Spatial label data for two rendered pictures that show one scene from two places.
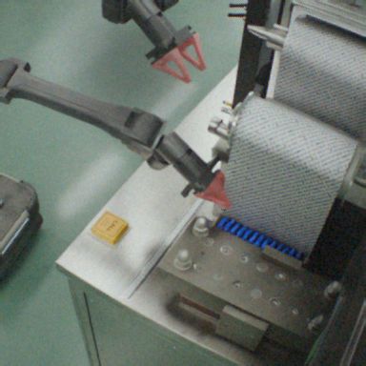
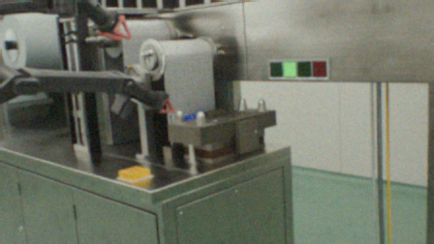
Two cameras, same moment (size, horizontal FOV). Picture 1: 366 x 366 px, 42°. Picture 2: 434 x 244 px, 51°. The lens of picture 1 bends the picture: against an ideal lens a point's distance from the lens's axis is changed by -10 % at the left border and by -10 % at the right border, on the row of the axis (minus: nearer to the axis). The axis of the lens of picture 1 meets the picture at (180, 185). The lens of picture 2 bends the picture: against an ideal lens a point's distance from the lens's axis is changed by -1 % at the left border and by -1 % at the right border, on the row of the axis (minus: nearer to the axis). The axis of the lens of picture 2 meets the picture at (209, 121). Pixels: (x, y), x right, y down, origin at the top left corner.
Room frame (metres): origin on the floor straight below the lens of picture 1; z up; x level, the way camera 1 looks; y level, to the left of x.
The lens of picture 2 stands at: (0.06, 1.38, 1.29)
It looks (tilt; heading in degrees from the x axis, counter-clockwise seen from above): 9 degrees down; 290
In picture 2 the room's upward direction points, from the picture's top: 4 degrees counter-clockwise
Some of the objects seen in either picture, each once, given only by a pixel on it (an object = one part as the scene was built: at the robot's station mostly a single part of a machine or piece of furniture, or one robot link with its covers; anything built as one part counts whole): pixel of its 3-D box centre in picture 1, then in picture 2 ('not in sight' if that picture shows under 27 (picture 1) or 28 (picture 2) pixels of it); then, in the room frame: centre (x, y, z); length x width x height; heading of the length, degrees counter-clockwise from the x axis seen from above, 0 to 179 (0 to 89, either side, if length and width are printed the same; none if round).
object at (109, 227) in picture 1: (110, 227); (134, 173); (0.76, 0.16, 0.91); 0.07 x 0.07 x 0.02; 64
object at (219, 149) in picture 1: (223, 172); (142, 115); (0.85, -0.10, 1.05); 0.06 x 0.05 x 0.31; 64
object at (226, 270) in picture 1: (256, 287); (225, 124); (0.57, -0.18, 1.00); 0.40 x 0.16 x 0.06; 64
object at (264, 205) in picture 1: (272, 212); (191, 96); (0.69, -0.20, 1.10); 0.23 x 0.01 x 0.18; 64
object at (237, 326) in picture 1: (240, 329); (247, 136); (0.48, -0.16, 0.96); 0.10 x 0.03 x 0.11; 64
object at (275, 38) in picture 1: (282, 39); (106, 40); (1.03, -0.21, 1.33); 0.06 x 0.06 x 0.06; 64
